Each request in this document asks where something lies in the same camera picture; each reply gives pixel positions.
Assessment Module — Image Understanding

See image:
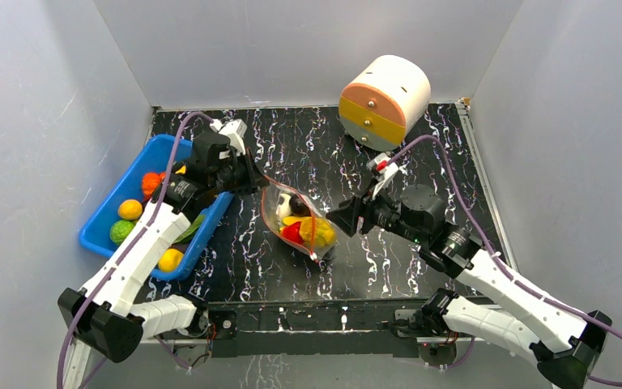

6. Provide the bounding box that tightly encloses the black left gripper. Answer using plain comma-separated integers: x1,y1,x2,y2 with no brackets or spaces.
211,147,270,197

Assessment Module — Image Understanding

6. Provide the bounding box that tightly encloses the yellow toy banana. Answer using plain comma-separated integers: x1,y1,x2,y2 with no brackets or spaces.
279,216,336,247

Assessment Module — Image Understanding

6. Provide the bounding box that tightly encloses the white toy garlic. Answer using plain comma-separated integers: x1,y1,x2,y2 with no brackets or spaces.
275,193,292,219

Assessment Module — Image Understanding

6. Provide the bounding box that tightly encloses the dark eggplant toy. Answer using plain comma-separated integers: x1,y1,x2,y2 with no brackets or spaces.
288,194,311,217

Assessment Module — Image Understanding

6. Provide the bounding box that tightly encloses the clear zip bag orange zipper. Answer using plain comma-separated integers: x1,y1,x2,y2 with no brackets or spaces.
260,179,339,263

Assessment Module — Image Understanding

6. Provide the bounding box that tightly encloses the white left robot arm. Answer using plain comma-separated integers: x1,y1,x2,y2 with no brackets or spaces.
58,129,268,363

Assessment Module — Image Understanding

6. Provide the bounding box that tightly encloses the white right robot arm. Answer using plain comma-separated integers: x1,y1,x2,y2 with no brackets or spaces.
326,185,606,388

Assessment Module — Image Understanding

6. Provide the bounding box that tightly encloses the green toy vegetable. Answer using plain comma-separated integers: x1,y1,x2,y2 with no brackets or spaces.
173,213,206,245

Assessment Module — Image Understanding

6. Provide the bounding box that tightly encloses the yellow orange toy fruit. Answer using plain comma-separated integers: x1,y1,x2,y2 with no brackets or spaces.
157,248,184,272

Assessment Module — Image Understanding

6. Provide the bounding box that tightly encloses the round drawer cabinet toy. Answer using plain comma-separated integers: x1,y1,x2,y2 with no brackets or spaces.
338,54,431,152

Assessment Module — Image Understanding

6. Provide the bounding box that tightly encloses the yellow toy lemon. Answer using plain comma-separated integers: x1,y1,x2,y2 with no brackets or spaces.
117,199,143,221

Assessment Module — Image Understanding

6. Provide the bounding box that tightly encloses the green toy fruit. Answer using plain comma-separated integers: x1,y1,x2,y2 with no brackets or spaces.
109,220,135,246

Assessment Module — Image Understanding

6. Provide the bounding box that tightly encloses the blue plastic bin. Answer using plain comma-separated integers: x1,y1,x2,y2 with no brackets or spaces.
79,134,233,281

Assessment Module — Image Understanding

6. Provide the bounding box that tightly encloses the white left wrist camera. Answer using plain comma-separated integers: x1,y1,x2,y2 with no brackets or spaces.
209,119,247,156

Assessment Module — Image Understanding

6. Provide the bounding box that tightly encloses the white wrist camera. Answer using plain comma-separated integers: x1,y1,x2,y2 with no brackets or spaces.
367,152,399,200
209,119,247,156

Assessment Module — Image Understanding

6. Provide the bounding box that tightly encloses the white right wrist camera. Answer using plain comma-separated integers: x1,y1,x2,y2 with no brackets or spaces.
367,152,399,200

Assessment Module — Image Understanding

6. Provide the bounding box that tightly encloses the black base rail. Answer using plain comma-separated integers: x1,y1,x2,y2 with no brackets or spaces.
171,297,479,360

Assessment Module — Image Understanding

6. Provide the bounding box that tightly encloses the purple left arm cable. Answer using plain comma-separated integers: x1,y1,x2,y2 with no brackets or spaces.
56,111,218,389

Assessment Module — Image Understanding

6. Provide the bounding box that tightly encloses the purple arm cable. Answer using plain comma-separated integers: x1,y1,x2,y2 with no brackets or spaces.
386,134,622,389
56,111,218,389

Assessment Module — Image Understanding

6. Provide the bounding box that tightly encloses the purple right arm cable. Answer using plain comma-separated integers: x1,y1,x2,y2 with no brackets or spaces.
386,134,622,389

